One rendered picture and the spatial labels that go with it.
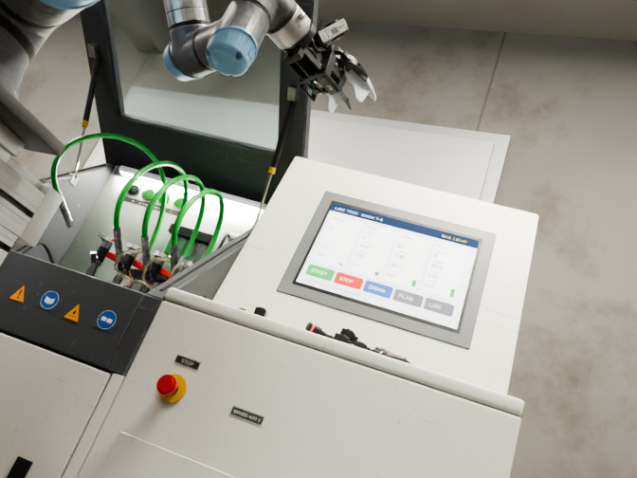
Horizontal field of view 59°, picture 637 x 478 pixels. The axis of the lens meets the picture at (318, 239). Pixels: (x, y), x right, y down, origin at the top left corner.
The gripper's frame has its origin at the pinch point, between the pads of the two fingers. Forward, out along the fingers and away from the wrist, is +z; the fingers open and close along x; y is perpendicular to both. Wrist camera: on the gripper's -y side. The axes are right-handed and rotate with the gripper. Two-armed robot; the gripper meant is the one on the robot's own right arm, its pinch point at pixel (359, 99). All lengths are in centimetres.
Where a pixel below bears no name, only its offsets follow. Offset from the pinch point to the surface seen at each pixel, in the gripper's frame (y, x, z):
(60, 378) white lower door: 66, -45, -13
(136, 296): 47, -37, -10
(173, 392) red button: 64, -23, -3
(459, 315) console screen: 28, 3, 46
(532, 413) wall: 13, -29, 176
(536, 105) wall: -152, -32, 163
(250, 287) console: 31, -38, 18
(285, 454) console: 69, -7, 12
